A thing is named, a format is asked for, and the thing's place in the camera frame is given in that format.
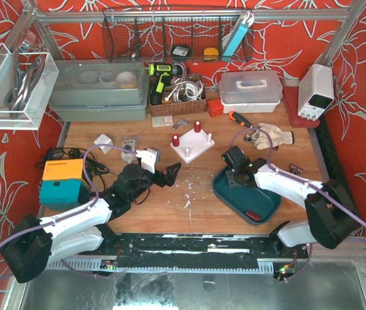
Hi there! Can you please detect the blue white case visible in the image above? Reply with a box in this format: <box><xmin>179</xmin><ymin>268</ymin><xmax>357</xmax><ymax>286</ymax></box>
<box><xmin>221</xmin><ymin>11</ymin><xmax>255</xmax><ymax>61</ymax></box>

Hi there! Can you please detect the clear acrylic bin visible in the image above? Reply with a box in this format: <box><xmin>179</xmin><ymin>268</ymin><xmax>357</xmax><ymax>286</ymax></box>
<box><xmin>0</xmin><ymin>44</ymin><xmax>59</xmax><ymax>130</ymax></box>

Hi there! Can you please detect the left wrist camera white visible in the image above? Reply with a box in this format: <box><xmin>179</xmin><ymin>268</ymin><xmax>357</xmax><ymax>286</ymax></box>
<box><xmin>136</xmin><ymin>148</ymin><xmax>161</xmax><ymax>174</ymax></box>

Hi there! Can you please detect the small card packet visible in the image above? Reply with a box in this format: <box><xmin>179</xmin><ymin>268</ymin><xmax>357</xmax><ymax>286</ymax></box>
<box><xmin>152</xmin><ymin>116</ymin><xmax>174</xmax><ymax>128</ymax></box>

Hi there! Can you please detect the white peg board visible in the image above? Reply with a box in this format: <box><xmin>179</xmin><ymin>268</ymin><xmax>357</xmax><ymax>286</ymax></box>
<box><xmin>170</xmin><ymin>129</ymin><xmax>215</xmax><ymax>164</ymax></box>

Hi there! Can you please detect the teal plastic tray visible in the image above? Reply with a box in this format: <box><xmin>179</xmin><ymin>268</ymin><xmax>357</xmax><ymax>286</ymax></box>
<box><xmin>212</xmin><ymin>168</ymin><xmax>282</xmax><ymax>225</ymax></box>

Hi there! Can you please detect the white power supply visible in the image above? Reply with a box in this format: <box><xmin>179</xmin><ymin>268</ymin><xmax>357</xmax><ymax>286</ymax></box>
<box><xmin>298</xmin><ymin>64</ymin><xmax>334</xmax><ymax>121</ymax></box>

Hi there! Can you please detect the orange handled screwdriver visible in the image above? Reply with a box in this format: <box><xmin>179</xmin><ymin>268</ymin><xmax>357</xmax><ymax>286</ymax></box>
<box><xmin>229</xmin><ymin>110</ymin><xmax>252</xmax><ymax>128</ymax></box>

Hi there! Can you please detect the red book under supply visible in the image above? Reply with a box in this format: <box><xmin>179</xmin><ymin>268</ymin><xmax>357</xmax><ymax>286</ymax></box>
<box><xmin>281</xmin><ymin>85</ymin><xmax>321</xmax><ymax>129</ymax></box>

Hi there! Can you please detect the yellow tape measure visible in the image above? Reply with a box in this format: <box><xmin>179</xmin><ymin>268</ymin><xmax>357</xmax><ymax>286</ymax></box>
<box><xmin>203</xmin><ymin>47</ymin><xmax>219</xmax><ymax>62</ymax></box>

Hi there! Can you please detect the wicker basket with cables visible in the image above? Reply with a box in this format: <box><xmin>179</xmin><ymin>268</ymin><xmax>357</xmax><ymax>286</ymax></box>
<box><xmin>149</xmin><ymin>74</ymin><xmax>208</xmax><ymax>118</ymax></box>

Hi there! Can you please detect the black tape measure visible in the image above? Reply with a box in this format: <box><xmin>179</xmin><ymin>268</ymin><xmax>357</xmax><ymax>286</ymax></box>
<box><xmin>170</xmin><ymin>45</ymin><xmax>192</xmax><ymax>61</ymax></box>

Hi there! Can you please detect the orange teal device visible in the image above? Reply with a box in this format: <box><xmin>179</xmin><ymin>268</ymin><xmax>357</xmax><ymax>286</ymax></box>
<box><xmin>39</xmin><ymin>158</ymin><xmax>91</xmax><ymax>211</ymax></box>

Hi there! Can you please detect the white power adapter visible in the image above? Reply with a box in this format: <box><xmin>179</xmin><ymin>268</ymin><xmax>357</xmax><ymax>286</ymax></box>
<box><xmin>94</xmin><ymin>134</ymin><xmax>114</xmax><ymax>154</ymax></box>

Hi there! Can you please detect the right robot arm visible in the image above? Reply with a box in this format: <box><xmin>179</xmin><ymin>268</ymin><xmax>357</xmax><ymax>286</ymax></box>
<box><xmin>221</xmin><ymin>146</ymin><xmax>360</xmax><ymax>249</ymax></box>

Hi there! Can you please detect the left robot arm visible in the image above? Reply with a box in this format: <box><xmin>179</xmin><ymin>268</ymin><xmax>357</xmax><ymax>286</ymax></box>
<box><xmin>0</xmin><ymin>163</ymin><xmax>181</xmax><ymax>284</ymax></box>

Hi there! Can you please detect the grey timer controller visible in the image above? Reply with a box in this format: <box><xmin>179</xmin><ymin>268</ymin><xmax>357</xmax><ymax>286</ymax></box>
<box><xmin>121</xmin><ymin>138</ymin><xmax>137</xmax><ymax>163</ymax></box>

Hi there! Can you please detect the white handled storage box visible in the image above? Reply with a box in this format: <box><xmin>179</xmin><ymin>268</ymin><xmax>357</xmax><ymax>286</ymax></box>
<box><xmin>219</xmin><ymin>70</ymin><xmax>283</xmax><ymax>114</ymax></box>

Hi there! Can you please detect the red spring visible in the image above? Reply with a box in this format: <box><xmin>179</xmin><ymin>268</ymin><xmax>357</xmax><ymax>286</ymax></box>
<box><xmin>172</xmin><ymin>134</ymin><xmax>179</xmax><ymax>147</ymax></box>
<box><xmin>245</xmin><ymin>211</ymin><xmax>261</xmax><ymax>223</ymax></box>
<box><xmin>194</xmin><ymin>121</ymin><xmax>201</xmax><ymax>133</ymax></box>

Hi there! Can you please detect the grey plastic toolbox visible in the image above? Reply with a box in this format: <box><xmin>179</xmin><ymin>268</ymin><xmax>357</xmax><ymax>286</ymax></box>
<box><xmin>48</xmin><ymin>59</ymin><xmax>149</xmax><ymax>122</ymax></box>

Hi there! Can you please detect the beige work glove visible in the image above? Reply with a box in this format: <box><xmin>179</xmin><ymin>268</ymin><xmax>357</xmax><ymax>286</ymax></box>
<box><xmin>252</xmin><ymin>123</ymin><xmax>294</xmax><ymax>150</ymax></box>

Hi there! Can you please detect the grey metal bracket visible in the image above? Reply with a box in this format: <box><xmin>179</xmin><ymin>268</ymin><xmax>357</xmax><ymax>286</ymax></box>
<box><xmin>172</xmin><ymin>118</ymin><xmax>188</xmax><ymax>130</ymax></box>

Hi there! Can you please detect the small metal hardware pile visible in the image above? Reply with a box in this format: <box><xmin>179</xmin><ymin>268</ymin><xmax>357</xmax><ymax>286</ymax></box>
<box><xmin>289</xmin><ymin>164</ymin><xmax>303</xmax><ymax>175</ymax></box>

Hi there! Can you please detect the black wire basket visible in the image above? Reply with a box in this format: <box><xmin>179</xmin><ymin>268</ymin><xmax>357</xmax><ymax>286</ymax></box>
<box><xmin>102</xmin><ymin>5</ymin><xmax>253</xmax><ymax>63</ymax></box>

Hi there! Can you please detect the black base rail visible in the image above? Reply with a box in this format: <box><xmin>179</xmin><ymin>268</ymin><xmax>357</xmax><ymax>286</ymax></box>
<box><xmin>77</xmin><ymin>232</ymin><xmax>309</xmax><ymax>269</ymax></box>

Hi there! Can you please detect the red small box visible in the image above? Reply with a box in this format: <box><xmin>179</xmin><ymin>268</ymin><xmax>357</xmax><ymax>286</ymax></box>
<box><xmin>207</xmin><ymin>98</ymin><xmax>223</xmax><ymax>118</ymax></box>

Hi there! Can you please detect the green cordless drill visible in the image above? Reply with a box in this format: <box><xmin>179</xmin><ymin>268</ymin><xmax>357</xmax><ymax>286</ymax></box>
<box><xmin>148</xmin><ymin>63</ymin><xmax>183</xmax><ymax>106</ymax></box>

